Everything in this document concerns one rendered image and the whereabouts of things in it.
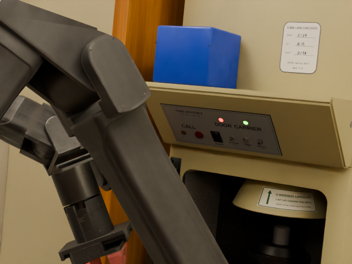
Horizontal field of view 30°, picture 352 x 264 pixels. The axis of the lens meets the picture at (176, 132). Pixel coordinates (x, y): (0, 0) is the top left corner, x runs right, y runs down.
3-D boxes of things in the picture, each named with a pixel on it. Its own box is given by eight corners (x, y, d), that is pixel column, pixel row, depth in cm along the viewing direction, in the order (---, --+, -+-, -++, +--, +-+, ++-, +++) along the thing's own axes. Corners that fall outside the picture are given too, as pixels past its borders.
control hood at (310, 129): (169, 142, 115) (175, 85, 114) (352, 168, 97) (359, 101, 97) (130, 143, 105) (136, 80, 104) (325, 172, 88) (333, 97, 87)
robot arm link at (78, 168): (43, 169, 94) (55, 165, 89) (85, 153, 98) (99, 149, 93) (59, 214, 95) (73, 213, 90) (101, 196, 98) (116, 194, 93)
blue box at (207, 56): (184, 86, 112) (189, 33, 112) (236, 90, 107) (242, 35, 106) (151, 81, 104) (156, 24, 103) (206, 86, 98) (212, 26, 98)
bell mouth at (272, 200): (258, 196, 126) (261, 167, 126) (349, 212, 117) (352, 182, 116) (213, 204, 111) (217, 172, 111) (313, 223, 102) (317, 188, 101)
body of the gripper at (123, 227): (71, 254, 97) (53, 207, 97) (135, 231, 97) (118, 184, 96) (62, 265, 91) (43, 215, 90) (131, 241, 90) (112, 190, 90)
